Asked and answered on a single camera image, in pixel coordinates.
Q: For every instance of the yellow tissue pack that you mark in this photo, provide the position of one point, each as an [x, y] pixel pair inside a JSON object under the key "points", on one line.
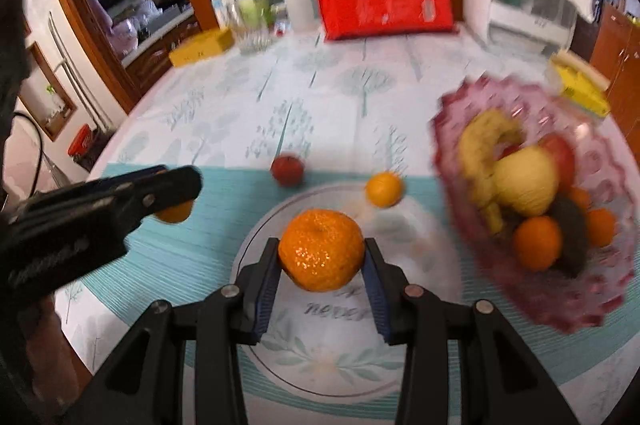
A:
{"points": [[582, 84]]}

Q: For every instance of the white carton box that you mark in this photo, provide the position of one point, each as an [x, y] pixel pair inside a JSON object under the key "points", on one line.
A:
{"points": [[222, 7]]}

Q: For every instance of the yellow flat box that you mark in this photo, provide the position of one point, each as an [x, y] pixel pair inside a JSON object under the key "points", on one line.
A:
{"points": [[202, 47]]}

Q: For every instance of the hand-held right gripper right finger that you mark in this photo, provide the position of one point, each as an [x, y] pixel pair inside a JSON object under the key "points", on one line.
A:
{"points": [[375, 290]]}

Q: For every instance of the red apple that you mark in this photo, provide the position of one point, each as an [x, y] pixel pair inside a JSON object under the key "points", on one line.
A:
{"points": [[562, 155]]}

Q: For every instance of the red lidded bucket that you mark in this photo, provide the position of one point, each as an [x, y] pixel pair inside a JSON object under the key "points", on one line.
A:
{"points": [[80, 140]]}

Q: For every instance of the tiny red fruit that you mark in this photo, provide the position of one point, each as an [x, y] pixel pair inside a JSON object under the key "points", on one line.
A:
{"points": [[281, 28]]}

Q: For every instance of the yellow pear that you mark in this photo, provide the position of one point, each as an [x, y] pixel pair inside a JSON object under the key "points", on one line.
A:
{"points": [[527, 180]]}

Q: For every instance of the white squeeze bottle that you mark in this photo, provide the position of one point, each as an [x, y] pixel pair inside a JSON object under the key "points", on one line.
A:
{"points": [[300, 7]]}

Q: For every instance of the kitchen counter cabinet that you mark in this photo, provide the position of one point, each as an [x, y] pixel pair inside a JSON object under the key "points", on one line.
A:
{"points": [[155, 40]]}

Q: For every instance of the pink glass bowl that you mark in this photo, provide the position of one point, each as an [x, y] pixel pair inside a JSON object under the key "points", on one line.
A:
{"points": [[500, 290]]}

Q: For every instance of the yellow banana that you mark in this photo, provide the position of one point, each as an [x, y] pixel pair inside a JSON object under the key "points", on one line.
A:
{"points": [[475, 155]]}

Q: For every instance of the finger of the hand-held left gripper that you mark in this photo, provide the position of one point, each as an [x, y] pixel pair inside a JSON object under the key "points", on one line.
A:
{"points": [[167, 192], [120, 179]]}

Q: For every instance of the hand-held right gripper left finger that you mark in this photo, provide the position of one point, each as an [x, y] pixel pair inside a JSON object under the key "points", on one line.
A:
{"points": [[265, 290]]}

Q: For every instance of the white refrigerator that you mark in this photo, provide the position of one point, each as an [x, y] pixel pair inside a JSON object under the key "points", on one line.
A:
{"points": [[75, 65]]}

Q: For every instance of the wooden shelf cabinet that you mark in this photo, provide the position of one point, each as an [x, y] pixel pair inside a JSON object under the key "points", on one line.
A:
{"points": [[617, 50]]}

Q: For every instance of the red paper cup package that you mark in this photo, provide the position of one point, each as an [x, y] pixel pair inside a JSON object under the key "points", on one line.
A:
{"points": [[385, 2]]}

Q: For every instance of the tree print tablecloth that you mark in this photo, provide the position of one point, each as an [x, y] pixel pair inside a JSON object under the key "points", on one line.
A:
{"points": [[320, 115]]}

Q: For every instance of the clear drinking glass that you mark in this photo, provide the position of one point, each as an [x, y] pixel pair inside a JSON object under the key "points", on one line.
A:
{"points": [[252, 37]]}

